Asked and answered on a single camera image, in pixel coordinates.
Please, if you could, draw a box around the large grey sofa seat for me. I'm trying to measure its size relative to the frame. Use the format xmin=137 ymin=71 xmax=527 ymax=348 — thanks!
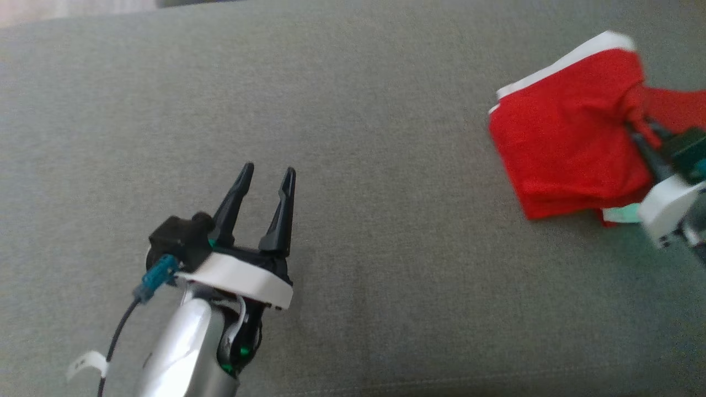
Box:
xmin=0 ymin=0 xmax=706 ymax=397

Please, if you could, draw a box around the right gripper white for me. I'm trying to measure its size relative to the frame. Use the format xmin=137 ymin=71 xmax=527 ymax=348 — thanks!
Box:
xmin=626 ymin=122 xmax=706 ymax=249

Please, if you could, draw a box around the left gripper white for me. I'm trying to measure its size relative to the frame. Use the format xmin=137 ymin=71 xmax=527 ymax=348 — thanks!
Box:
xmin=175 ymin=162 xmax=297 ymax=379

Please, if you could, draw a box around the red shorts white stripe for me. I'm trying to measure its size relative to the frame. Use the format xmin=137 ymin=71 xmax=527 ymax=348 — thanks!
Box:
xmin=488 ymin=30 xmax=662 ymax=221

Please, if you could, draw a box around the white tag on left cable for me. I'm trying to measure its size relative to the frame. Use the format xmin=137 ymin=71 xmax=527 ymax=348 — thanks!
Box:
xmin=66 ymin=351 xmax=109 ymax=382

